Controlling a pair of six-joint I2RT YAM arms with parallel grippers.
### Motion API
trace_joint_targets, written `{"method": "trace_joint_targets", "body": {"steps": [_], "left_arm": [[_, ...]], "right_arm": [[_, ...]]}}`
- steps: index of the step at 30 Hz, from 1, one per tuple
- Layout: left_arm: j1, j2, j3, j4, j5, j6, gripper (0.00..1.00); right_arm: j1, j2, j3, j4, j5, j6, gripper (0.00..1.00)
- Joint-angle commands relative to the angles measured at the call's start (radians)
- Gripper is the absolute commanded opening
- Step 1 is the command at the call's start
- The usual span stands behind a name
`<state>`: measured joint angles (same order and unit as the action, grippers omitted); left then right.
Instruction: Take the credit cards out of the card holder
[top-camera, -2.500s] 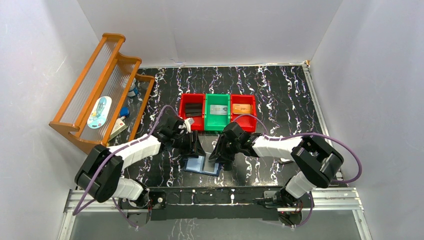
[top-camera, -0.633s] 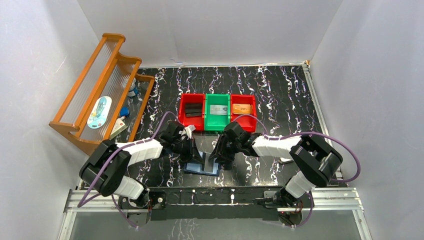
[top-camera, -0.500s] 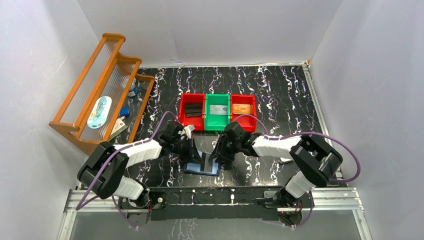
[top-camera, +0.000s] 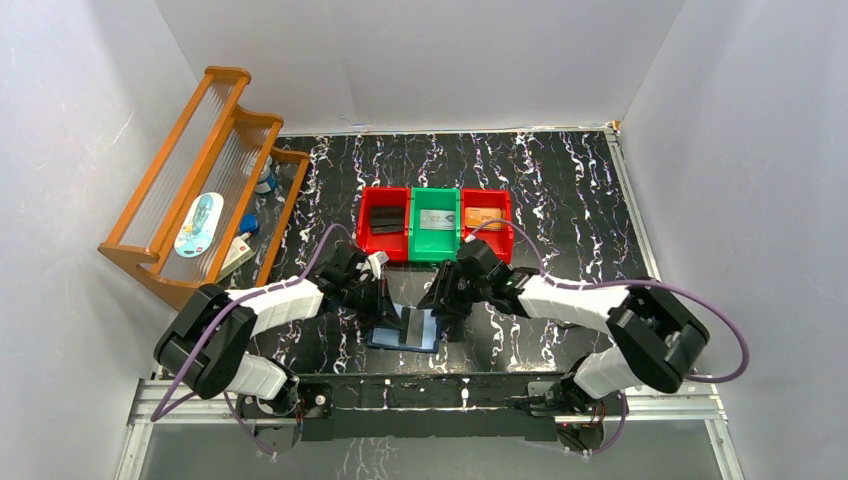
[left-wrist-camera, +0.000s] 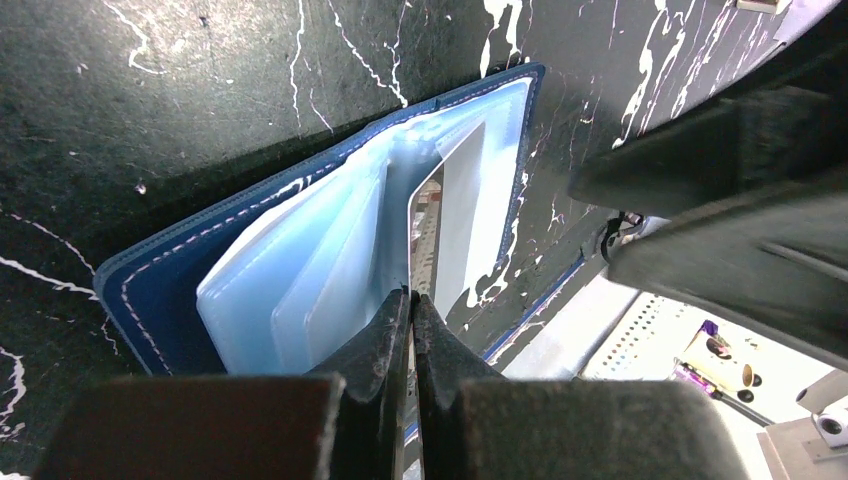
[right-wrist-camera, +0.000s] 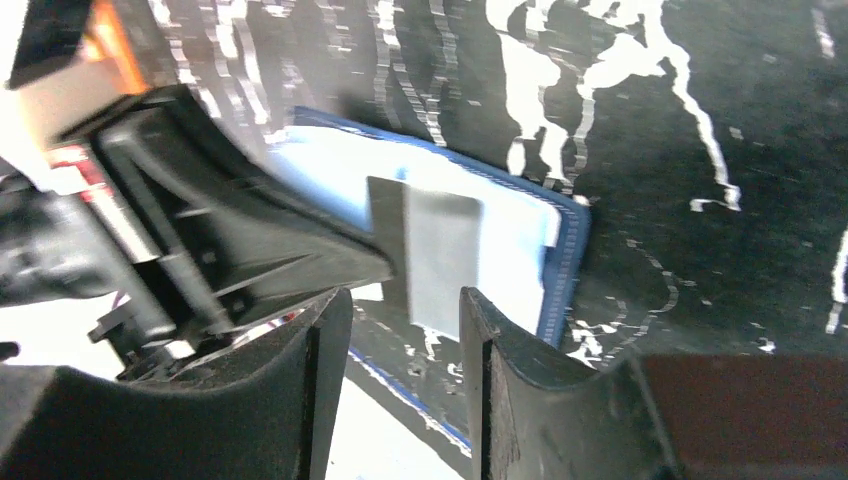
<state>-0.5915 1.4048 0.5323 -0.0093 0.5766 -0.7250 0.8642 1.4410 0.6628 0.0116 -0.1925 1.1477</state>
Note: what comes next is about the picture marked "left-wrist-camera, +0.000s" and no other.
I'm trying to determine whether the blue leather card holder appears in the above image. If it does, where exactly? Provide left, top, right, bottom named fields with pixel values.
left=95, top=62, right=546, bottom=376

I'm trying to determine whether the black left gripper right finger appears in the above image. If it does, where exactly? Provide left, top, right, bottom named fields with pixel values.
left=411, top=295, right=747, bottom=479

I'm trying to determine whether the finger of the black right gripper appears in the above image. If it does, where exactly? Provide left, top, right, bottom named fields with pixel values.
left=569, top=35, right=847, bottom=218
left=607, top=165, right=847, bottom=370

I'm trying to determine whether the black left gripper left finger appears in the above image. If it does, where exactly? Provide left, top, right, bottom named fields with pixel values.
left=34, top=288, right=412, bottom=479

